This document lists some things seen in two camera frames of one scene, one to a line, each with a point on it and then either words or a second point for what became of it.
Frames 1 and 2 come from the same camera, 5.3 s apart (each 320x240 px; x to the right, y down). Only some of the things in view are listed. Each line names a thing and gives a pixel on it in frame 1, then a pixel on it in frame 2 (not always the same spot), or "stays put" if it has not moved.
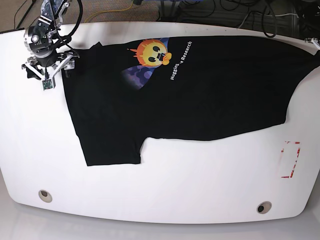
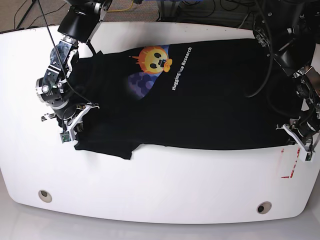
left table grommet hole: (45, 196) stays put
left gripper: (49, 82) to (69, 135)
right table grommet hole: (264, 207) stays put
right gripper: (312, 40) to (302, 133)
